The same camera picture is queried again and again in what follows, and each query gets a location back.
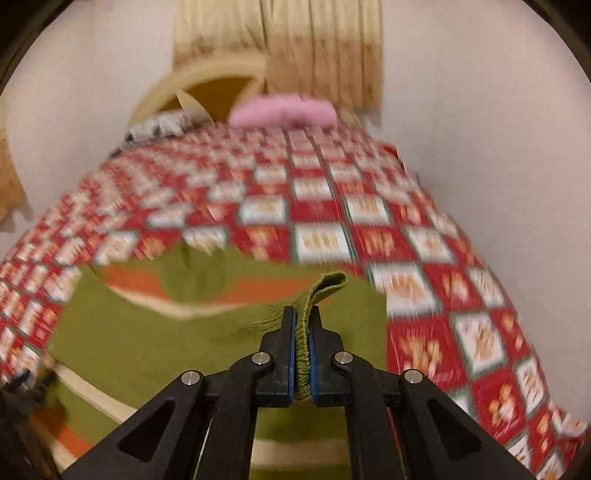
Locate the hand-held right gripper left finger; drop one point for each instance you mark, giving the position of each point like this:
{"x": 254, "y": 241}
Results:
{"x": 289, "y": 350}

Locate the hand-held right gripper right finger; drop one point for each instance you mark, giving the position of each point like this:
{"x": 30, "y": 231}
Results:
{"x": 314, "y": 355}

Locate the green striped sweater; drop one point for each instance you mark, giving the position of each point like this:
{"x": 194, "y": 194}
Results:
{"x": 138, "y": 341}

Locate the red checkered printed bedspread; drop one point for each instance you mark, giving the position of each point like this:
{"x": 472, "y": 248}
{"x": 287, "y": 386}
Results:
{"x": 323, "y": 203}

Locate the pink pillow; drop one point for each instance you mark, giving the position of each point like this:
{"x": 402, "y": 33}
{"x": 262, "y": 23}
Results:
{"x": 281, "y": 110}

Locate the grey patterned pillow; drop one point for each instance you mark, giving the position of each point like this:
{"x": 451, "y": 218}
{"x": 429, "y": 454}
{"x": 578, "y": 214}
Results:
{"x": 161, "y": 125}

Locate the cream wooden headboard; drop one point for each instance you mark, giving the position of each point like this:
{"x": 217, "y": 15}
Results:
{"x": 207, "y": 74}

